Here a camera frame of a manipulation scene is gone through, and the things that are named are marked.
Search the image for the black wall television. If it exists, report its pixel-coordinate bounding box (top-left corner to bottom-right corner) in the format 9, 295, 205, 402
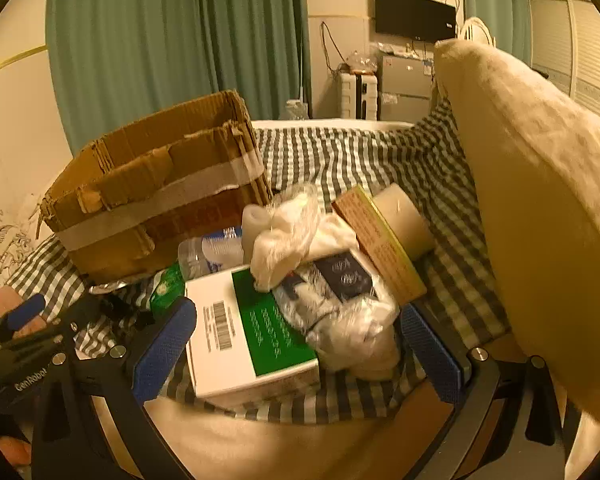
374, 0, 457, 43

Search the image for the grey checked cloth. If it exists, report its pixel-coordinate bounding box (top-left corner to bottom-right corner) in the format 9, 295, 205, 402
5, 97, 511, 423

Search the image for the clear plastic water bottle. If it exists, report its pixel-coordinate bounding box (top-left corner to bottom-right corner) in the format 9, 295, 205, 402
177, 227, 246, 281

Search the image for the white suitcase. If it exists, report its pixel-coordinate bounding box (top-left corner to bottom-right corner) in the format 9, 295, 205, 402
339, 71, 380, 121

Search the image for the white and green carton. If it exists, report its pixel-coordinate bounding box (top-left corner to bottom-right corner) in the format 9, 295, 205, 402
184, 265, 321, 398

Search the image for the narrow green curtain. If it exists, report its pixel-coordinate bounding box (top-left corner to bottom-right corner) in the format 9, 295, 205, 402
460, 0, 533, 68

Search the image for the clear plastic bag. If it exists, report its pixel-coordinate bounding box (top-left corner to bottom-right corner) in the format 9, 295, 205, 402
272, 255, 402, 377

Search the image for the brown cardboard box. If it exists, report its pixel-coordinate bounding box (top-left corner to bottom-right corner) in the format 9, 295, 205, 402
39, 89, 276, 286

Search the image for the white tape roll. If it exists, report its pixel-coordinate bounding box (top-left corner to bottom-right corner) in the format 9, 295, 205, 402
372, 183, 437, 261

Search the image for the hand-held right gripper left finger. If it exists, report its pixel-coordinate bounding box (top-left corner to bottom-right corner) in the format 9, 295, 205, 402
30, 296, 201, 480

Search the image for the bed with cream sheet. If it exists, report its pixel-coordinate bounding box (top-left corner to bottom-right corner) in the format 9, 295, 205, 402
95, 119, 481, 480

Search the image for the grey mini fridge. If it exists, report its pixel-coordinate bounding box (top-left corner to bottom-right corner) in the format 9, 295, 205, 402
380, 55, 433, 122

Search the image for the white plastic bag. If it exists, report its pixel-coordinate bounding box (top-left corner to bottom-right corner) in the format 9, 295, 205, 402
242, 183, 357, 292

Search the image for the cream pillow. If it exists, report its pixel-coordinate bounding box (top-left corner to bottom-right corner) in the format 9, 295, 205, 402
432, 37, 600, 426

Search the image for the person's left hand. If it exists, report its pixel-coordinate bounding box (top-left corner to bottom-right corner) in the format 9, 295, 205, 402
0, 437, 33, 468

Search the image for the green packet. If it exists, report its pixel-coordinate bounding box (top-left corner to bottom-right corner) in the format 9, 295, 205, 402
149, 264, 187, 311

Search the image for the wall cable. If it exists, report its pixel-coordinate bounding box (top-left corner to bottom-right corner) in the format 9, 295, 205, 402
321, 22, 348, 68

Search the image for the wooden box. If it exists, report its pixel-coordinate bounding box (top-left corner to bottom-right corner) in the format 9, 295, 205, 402
331, 185, 428, 307

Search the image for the wide green curtain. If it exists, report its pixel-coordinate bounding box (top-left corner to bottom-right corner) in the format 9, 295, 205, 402
45, 0, 312, 156

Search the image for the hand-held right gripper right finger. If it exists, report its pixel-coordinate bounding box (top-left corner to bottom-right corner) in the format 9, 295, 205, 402
399, 302, 568, 480

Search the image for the floral bed sheet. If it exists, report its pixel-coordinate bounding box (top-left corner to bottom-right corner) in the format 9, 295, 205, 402
0, 197, 46, 301

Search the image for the white louvred wardrobe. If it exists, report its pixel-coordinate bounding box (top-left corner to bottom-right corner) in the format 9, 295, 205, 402
527, 0, 600, 131

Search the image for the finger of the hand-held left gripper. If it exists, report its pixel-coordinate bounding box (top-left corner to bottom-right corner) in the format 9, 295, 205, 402
70, 292, 148, 333
0, 294, 47, 343

